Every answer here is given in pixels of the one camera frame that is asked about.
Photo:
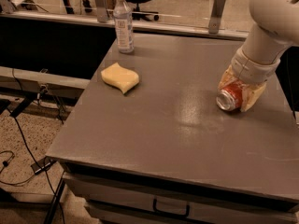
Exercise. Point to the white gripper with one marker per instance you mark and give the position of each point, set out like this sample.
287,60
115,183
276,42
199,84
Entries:
252,69

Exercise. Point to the red coke can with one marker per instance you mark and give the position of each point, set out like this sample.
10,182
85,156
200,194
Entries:
230,98

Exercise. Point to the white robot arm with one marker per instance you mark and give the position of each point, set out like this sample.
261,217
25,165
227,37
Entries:
275,29

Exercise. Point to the yellow sponge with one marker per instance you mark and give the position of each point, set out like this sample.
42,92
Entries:
122,78

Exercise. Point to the clear plastic water bottle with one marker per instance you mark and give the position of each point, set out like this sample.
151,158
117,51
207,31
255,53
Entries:
122,15

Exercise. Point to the metal railing post right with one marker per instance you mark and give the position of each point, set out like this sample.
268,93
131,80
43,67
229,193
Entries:
216,15

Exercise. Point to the metal railing post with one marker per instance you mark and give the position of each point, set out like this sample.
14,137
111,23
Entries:
216,15
101,10

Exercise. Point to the metal railing post left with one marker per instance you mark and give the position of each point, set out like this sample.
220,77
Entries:
101,10

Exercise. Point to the grey drawer with black handle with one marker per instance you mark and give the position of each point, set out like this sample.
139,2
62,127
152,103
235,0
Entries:
116,202

